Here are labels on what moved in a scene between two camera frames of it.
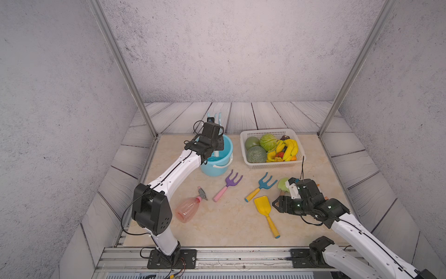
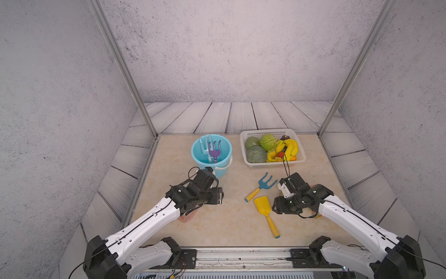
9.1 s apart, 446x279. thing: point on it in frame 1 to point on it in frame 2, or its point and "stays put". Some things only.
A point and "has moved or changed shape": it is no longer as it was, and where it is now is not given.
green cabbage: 268,142 stays put
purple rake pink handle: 229,182 has moved or changed shape
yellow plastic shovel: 264,206 stays put
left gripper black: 219,138 to 218,195
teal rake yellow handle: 262,185 stays put
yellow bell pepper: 271,156 stays put
